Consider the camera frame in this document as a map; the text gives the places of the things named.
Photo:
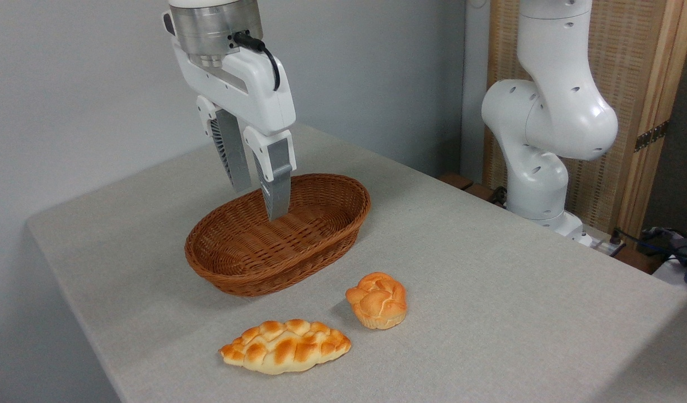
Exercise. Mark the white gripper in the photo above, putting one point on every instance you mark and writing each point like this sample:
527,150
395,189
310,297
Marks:
253,89

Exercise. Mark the long braided bread loaf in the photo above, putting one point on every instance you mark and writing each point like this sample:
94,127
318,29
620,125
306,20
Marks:
284,347

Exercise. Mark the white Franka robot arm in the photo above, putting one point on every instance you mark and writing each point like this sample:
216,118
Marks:
550,112

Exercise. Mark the brown oval wicker basket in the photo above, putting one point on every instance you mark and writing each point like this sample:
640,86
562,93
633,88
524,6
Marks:
315,235

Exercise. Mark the round knotted bread bun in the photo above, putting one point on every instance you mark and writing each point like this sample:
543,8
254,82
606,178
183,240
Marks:
378,302

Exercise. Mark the grey fabric tablecloth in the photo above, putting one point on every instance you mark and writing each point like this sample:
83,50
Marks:
489,313

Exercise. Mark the dark metal screen hinge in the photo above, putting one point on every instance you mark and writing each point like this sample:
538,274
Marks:
651,136

